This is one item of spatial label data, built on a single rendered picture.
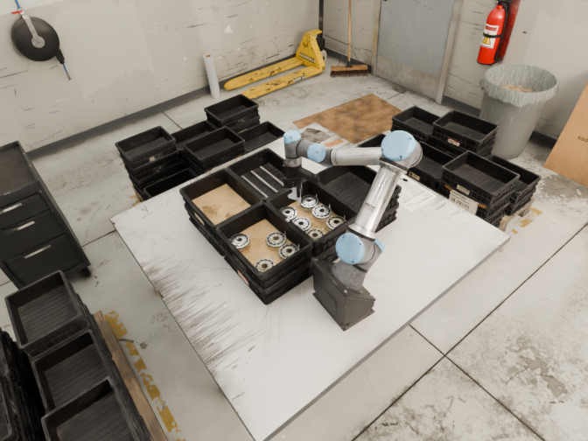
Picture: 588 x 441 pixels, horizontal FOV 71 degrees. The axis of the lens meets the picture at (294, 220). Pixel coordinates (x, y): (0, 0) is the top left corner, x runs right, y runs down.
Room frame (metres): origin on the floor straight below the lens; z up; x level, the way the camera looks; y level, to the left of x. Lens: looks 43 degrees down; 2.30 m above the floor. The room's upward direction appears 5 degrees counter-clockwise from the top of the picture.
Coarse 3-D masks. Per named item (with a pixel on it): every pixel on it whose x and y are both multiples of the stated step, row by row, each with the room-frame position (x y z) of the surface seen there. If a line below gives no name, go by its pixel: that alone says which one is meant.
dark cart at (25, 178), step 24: (0, 168) 2.23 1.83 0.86; (24, 168) 2.21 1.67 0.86; (0, 192) 1.97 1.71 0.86; (24, 192) 1.96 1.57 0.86; (48, 192) 2.29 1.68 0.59; (0, 216) 1.87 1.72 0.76; (24, 216) 1.93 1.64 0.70; (48, 216) 1.98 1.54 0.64; (0, 240) 1.83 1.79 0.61; (24, 240) 1.89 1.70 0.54; (48, 240) 1.95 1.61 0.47; (72, 240) 2.00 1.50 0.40; (0, 264) 1.77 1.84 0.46; (24, 264) 1.84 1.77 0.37; (48, 264) 1.90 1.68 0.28; (72, 264) 1.97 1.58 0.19
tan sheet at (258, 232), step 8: (256, 224) 1.54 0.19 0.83; (264, 224) 1.54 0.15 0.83; (248, 232) 1.49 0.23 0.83; (256, 232) 1.49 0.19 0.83; (264, 232) 1.48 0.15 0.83; (256, 240) 1.43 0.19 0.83; (264, 240) 1.42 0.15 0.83; (288, 240) 1.41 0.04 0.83; (248, 248) 1.37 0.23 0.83; (256, 248) 1.37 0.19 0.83; (264, 248) 1.37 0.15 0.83; (248, 256) 1.32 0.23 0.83; (256, 256) 1.32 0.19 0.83; (264, 256) 1.31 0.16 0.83; (272, 256) 1.31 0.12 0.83
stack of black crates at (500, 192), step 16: (464, 160) 2.33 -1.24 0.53; (480, 160) 2.26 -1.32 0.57; (448, 176) 2.15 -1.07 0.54; (464, 176) 2.20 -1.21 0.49; (480, 176) 2.19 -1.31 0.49; (496, 176) 2.15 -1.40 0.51; (512, 176) 2.07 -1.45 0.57; (448, 192) 2.12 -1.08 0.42; (464, 192) 2.03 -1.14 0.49; (480, 192) 1.95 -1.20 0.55; (496, 192) 1.89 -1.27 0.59; (512, 192) 2.02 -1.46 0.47; (480, 208) 1.92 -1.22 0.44; (496, 208) 1.96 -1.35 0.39; (496, 224) 2.00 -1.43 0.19
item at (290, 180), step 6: (288, 168) 1.51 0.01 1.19; (294, 168) 1.50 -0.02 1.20; (288, 174) 1.52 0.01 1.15; (294, 174) 1.51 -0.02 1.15; (288, 180) 1.50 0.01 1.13; (294, 180) 1.49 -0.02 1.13; (300, 180) 1.50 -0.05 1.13; (288, 186) 1.50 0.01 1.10; (294, 186) 1.50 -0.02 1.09; (300, 186) 1.51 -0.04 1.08
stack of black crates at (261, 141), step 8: (256, 128) 3.13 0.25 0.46; (264, 128) 3.18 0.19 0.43; (272, 128) 3.13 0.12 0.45; (248, 136) 3.08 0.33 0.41; (256, 136) 3.13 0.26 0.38; (264, 136) 3.12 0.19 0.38; (272, 136) 3.10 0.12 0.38; (280, 136) 2.93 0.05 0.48; (248, 144) 3.01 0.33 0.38; (256, 144) 3.00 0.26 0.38; (264, 144) 2.83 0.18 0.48; (248, 152) 2.75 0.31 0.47
